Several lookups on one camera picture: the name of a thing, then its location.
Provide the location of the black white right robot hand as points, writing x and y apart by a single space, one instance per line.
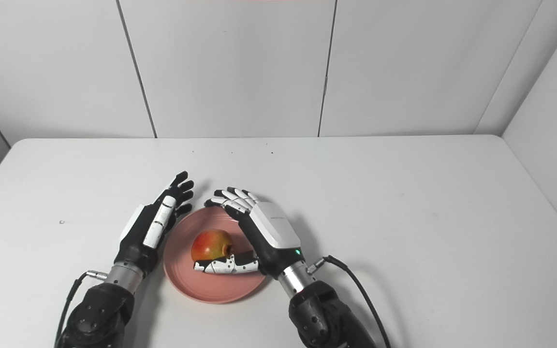
273 232

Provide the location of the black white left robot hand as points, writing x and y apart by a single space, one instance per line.
138 237

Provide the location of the red yellow pomegranate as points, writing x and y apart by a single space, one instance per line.
211 244

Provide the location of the pink round plate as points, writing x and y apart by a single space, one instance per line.
211 287

